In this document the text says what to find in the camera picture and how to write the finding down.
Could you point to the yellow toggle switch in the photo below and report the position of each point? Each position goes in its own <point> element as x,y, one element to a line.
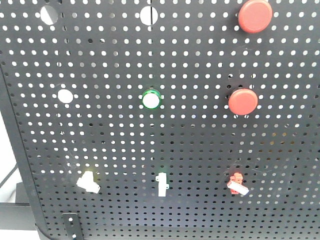
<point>87,182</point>

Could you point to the red toggle switch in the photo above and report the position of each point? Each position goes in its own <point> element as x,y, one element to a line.
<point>235,184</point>

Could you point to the black perforated pegboard panel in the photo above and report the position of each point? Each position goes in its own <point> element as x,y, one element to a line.
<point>73,73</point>

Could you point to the green illuminated push button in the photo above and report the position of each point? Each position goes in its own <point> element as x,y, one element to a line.
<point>151,98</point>

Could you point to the lower red mushroom button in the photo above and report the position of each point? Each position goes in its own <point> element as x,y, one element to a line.
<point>243,101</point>

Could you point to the red mushroom button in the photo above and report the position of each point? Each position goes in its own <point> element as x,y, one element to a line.
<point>255,16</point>
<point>243,101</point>

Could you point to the upper red mushroom button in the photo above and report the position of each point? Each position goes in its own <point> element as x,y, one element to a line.
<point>255,16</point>

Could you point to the black box on desk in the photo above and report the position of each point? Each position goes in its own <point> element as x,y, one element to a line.
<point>17,215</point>

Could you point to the white toggle switch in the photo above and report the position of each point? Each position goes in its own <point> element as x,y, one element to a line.
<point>163,186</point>

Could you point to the left black clamp bracket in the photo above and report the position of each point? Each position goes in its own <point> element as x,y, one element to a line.
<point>72,226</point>

